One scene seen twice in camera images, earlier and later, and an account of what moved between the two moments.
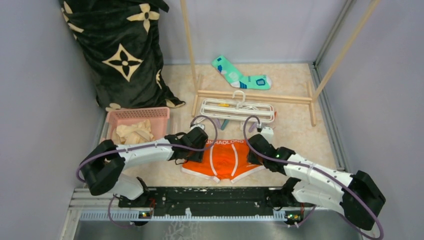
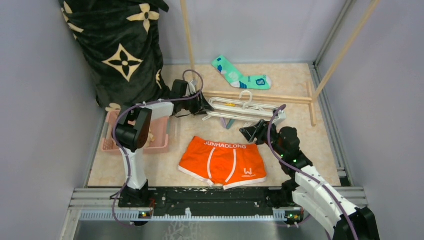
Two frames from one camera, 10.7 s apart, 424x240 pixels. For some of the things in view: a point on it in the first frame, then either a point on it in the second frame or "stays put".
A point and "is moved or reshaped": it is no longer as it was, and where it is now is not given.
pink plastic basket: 158,117 stays put
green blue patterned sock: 258,81 stays put
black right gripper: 252,159 -> 258,131
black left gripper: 197,157 -> 201,105
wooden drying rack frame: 198,95 stays put
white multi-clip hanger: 236,108 is moved or reshaped
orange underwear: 224,159 is moved or reshaped
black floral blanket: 121,42 stays put
